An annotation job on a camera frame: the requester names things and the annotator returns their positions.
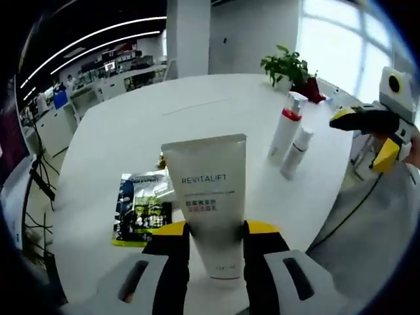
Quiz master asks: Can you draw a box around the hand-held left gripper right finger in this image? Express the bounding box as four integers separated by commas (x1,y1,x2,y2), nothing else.
242,219,349,315

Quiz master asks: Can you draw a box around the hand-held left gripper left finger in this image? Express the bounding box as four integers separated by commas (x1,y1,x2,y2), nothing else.
64,220,192,315

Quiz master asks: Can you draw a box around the green black skincare sachet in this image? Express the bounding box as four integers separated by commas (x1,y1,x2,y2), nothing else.
110,193,174,247

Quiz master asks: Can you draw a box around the small white skincare bottle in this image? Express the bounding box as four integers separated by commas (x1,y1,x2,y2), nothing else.
280,126,315,180

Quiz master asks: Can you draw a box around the red collar white skincare bottle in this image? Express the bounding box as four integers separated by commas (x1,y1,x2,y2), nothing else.
267,91,309,167

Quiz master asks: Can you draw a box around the white skincare tube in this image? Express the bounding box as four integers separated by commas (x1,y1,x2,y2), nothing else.
160,133,247,282

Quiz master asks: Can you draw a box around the blue storage box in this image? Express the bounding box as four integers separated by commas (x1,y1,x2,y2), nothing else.
53,91,69,111

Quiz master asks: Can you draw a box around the bright window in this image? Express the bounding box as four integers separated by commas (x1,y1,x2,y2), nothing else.
295,0,411,109

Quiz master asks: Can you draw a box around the green plant in red pot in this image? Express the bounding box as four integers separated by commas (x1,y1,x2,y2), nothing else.
261,45,328,104

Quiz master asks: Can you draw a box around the white pillar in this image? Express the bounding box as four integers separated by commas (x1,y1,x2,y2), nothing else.
165,0,211,79

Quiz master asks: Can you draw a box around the ceiling light strip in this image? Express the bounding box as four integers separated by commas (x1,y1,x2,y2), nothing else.
19,16,167,89
24,31,162,99

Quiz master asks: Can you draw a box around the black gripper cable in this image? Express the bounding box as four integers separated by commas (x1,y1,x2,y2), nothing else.
306,133,385,253

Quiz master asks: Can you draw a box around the black cable bundle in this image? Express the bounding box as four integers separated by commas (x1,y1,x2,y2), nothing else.
21,108,65,263

